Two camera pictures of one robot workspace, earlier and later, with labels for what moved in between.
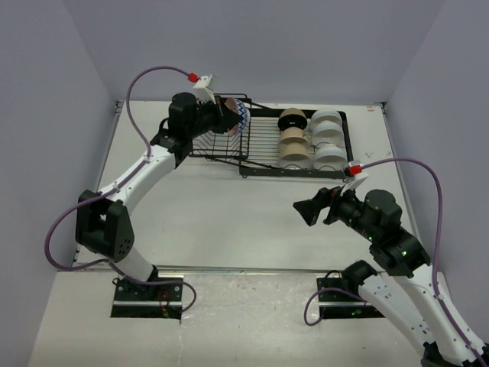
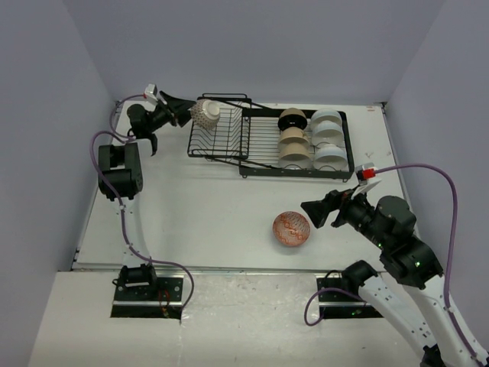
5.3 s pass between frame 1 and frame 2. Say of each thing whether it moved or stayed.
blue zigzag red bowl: moved
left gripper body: moved
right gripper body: stayed
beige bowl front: stayed
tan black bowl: stayed
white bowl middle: stayed
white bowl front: stayed
